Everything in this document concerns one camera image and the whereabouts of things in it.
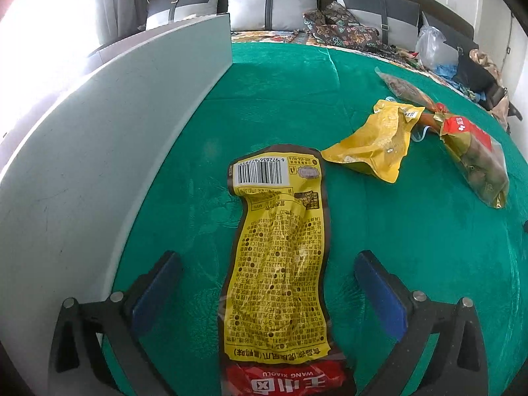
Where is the yellow snack packet red label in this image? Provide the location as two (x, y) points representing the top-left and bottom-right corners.
(217, 144), (357, 396)

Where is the window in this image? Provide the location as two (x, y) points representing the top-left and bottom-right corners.
(0, 0), (104, 71)

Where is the dark floral clothing pile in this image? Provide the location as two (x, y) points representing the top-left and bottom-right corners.
(303, 2), (380, 46)

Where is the blue plastic bag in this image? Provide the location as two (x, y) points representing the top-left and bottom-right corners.
(433, 64), (487, 102)

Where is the grey curtain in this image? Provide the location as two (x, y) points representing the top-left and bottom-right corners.
(95, 0), (147, 46)

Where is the black bag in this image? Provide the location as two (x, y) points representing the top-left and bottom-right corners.
(451, 51), (498, 93)

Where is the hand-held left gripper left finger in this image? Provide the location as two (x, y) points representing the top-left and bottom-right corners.
(49, 251), (183, 396)

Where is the meatball packet red label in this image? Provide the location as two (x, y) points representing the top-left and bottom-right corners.
(433, 103), (510, 210)

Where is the dark brown snack packet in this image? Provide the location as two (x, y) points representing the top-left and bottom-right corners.
(375, 67), (444, 126)

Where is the clear plastic bag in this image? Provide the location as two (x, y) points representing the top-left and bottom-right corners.
(414, 25), (458, 71)

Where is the beige patterned clothing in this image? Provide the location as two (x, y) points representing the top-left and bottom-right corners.
(468, 49), (512, 133)

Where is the white box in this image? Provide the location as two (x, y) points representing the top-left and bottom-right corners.
(0, 12), (232, 380)

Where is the green blanket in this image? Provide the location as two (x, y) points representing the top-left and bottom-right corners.
(95, 43), (528, 396)

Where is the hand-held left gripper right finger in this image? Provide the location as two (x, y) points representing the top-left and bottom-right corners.
(354, 250), (489, 396)

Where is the plain yellow snack packet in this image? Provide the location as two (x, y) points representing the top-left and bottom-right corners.
(321, 99), (425, 184)

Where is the grey two-tone pillow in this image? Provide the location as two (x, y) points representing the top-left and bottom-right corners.
(226, 0), (322, 33)
(145, 0), (223, 31)
(421, 10), (475, 56)
(332, 0), (421, 46)

